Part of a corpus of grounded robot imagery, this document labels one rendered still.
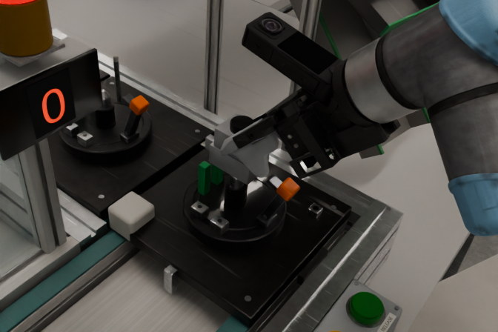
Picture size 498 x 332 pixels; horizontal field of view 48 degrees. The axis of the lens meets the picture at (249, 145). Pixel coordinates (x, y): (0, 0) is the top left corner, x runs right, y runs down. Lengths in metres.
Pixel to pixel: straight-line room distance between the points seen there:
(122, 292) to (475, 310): 0.50
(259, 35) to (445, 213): 0.56
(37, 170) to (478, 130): 0.46
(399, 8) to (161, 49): 0.67
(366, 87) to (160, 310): 0.40
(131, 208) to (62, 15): 0.83
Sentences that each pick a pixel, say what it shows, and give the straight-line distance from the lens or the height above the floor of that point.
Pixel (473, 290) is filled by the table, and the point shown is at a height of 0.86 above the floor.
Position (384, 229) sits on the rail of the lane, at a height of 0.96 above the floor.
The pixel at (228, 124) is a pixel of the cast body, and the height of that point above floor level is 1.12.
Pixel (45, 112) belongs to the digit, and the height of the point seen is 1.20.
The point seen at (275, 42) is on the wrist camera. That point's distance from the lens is 0.58.
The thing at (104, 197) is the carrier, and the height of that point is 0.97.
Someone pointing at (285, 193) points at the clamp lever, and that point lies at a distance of 0.68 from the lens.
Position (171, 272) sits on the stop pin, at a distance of 0.72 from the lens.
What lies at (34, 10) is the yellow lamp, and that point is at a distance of 0.53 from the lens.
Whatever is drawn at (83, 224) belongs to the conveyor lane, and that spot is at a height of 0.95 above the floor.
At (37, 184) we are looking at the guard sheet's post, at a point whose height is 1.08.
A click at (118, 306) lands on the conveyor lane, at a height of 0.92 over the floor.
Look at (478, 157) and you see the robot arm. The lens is 0.46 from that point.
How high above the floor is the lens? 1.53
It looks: 39 degrees down
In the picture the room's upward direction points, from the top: 6 degrees clockwise
